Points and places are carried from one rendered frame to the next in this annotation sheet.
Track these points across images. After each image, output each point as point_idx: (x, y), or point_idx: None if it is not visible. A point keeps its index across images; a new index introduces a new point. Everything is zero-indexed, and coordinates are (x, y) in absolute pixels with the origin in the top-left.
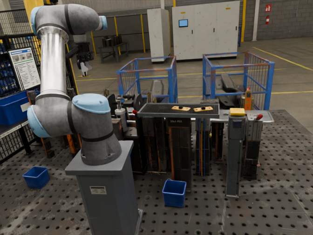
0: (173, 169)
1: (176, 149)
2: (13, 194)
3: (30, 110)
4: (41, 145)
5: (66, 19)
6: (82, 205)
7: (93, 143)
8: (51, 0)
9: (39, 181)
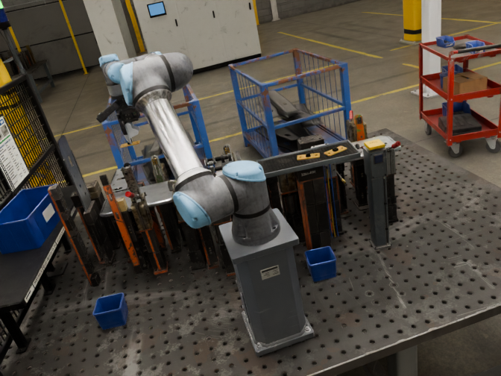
0: (309, 236)
1: (311, 208)
2: (88, 345)
3: (185, 198)
4: (62, 273)
5: (170, 76)
6: (208, 320)
7: (258, 218)
8: (1, 26)
9: (122, 313)
